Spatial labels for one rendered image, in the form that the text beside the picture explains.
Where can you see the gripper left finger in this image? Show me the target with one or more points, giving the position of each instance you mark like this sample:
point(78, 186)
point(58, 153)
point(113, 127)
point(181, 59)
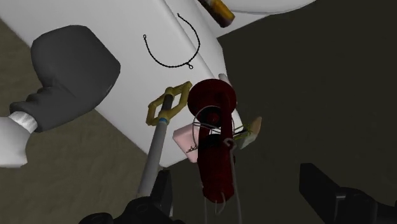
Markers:
point(162, 192)

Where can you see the beige and white wedge block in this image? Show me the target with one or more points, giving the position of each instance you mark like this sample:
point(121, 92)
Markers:
point(252, 131)

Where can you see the orange and brown cylinder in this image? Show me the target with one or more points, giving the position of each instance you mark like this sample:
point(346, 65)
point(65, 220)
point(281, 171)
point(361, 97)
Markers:
point(220, 11)

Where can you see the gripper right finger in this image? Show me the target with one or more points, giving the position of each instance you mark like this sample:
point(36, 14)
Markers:
point(322, 192)

